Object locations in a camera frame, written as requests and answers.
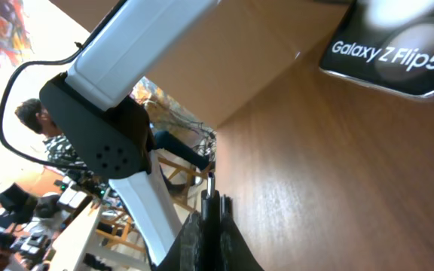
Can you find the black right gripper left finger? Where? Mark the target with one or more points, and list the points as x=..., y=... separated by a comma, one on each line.
x=185, y=253

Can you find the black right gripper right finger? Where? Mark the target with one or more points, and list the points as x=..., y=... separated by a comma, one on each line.
x=235, y=253

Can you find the black smartphone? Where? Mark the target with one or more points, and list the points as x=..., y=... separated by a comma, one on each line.
x=387, y=45

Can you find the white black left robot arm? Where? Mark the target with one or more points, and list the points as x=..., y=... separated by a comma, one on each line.
x=92, y=105

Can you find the wooden chair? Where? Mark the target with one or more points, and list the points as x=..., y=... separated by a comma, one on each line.
x=149, y=204

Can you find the cluttered white side table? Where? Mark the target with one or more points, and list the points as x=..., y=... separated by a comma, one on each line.
x=103, y=232

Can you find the person in patterned shirt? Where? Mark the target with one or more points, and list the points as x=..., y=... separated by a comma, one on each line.
x=112, y=144

